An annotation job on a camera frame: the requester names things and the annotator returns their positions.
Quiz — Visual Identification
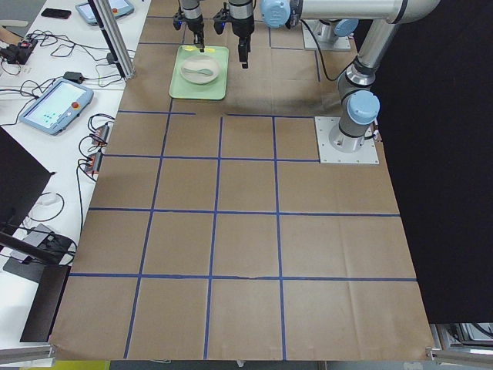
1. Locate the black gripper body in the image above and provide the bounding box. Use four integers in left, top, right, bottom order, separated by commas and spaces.
186, 16, 204, 35
229, 2, 254, 39

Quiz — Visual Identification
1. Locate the white round plate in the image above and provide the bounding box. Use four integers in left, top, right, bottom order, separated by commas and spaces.
180, 54, 222, 85

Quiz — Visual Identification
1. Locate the grey-green plastic spoon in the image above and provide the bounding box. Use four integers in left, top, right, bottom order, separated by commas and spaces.
181, 68, 214, 76

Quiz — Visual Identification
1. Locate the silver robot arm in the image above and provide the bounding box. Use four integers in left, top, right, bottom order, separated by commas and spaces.
259, 1, 439, 153
179, 0, 205, 52

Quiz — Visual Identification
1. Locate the light green plastic tray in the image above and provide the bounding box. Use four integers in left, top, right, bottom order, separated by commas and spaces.
169, 45, 229, 100

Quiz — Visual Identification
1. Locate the far teach pendant tablet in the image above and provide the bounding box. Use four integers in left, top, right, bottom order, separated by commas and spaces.
75, 0, 136, 26

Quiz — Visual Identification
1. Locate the teach pendant tablet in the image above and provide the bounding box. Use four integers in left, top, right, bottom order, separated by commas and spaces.
75, 0, 136, 26
19, 78, 94, 136

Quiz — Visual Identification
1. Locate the black power adapter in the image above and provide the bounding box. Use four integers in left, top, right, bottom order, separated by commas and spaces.
106, 52, 116, 65
63, 71, 85, 84

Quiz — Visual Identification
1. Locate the black smartphone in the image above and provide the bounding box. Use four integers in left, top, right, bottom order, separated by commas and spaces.
41, 8, 72, 19

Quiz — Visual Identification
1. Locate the near teach pendant tablet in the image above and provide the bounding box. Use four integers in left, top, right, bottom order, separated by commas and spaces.
19, 78, 94, 136

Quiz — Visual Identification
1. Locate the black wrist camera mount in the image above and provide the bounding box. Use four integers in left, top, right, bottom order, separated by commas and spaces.
173, 12, 183, 31

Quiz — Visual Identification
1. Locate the aluminium frame post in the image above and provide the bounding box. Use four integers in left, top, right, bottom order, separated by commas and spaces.
88, 0, 136, 80

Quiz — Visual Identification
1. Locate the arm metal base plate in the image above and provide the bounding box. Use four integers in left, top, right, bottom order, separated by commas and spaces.
314, 116, 380, 165
302, 18, 359, 52

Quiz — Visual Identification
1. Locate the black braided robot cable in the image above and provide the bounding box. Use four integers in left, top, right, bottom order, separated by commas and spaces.
300, 18, 340, 82

